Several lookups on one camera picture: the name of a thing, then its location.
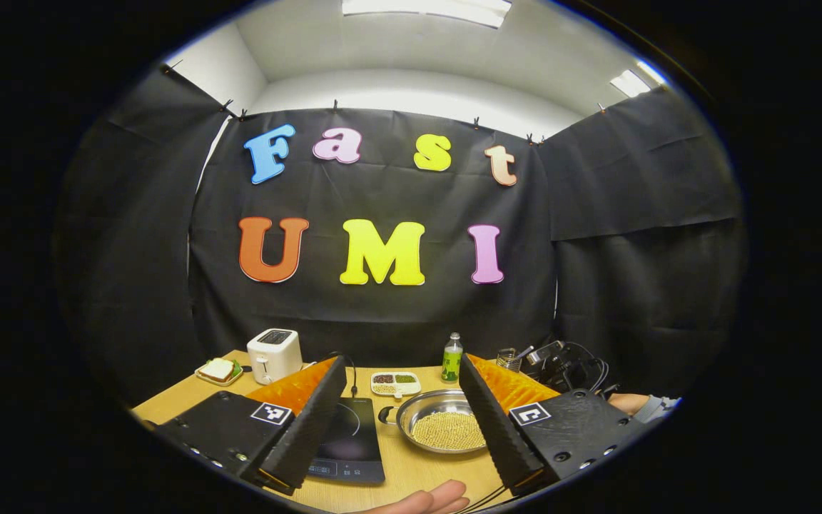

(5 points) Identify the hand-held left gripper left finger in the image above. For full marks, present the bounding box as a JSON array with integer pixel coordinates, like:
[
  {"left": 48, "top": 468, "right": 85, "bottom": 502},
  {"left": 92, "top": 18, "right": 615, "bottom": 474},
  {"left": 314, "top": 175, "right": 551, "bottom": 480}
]
[{"left": 143, "top": 356, "right": 349, "bottom": 495}]

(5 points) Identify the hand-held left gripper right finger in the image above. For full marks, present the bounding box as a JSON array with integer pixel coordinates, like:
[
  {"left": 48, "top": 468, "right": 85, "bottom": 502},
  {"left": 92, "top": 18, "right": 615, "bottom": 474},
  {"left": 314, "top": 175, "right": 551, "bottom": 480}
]
[{"left": 458, "top": 353, "right": 644, "bottom": 497}]

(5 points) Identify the large ceiling light panel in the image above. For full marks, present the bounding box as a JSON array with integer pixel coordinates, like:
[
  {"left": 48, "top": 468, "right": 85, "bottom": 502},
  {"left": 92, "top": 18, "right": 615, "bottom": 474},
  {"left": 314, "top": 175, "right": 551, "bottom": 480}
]
[{"left": 342, "top": 0, "right": 512, "bottom": 29}]

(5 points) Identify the white toaster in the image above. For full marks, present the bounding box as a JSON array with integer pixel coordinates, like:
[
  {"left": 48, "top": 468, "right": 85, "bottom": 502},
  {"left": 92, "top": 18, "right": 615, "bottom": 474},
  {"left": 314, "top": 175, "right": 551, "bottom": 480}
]
[{"left": 247, "top": 328, "right": 303, "bottom": 386}]

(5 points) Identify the black power cable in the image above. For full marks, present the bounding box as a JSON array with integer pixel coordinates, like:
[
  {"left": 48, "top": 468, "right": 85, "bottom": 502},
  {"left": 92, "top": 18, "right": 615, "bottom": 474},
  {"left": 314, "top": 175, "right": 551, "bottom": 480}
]
[{"left": 318, "top": 351, "right": 359, "bottom": 398}]

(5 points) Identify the white divided bean dish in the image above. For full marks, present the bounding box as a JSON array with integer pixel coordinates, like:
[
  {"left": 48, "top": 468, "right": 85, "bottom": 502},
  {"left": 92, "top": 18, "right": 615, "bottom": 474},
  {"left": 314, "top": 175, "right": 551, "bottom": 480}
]
[{"left": 370, "top": 371, "right": 422, "bottom": 399}]

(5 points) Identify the small ceiling light panel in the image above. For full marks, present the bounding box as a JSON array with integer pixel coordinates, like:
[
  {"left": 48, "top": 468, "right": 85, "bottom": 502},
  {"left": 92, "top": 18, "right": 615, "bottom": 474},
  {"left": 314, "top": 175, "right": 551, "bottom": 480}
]
[{"left": 609, "top": 59, "right": 669, "bottom": 99}]

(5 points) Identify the black backdrop cloth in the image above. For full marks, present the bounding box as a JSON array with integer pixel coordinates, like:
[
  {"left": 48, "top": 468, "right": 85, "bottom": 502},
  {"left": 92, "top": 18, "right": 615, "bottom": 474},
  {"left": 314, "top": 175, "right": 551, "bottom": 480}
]
[{"left": 54, "top": 64, "right": 747, "bottom": 408}]

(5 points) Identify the stainless steel pot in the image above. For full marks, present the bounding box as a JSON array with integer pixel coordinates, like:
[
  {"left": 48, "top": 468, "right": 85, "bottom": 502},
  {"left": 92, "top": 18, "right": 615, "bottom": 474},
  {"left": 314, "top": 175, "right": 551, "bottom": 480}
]
[{"left": 378, "top": 389, "right": 490, "bottom": 455}]

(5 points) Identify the green tea bottle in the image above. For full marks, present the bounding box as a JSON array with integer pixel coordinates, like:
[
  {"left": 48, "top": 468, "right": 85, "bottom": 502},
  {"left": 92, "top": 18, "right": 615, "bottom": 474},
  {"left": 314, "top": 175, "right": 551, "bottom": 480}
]
[{"left": 442, "top": 332, "right": 464, "bottom": 384}]

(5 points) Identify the pile of yellow soybeans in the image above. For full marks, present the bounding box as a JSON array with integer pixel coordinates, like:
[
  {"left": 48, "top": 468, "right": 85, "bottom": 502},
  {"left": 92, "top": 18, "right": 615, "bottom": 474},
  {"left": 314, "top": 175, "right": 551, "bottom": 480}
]
[{"left": 411, "top": 412, "right": 487, "bottom": 452}]

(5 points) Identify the black induction cooktop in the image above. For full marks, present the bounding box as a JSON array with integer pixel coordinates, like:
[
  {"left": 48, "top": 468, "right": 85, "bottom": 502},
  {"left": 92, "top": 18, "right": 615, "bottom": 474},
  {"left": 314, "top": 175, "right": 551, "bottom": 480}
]
[{"left": 308, "top": 396, "right": 387, "bottom": 485}]

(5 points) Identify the row of backdrop clips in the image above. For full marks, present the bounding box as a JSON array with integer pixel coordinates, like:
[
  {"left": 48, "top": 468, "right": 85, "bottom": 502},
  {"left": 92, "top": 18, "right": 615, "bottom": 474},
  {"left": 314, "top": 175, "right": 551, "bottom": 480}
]
[{"left": 161, "top": 61, "right": 608, "bottom": 143}]

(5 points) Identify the small green plate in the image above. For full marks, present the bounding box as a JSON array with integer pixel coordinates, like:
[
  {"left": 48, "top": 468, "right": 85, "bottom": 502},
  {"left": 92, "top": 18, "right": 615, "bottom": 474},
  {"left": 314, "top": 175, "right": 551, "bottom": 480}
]
[{"left": 195, "top": 359, "right": 244, "bottom": 388}]

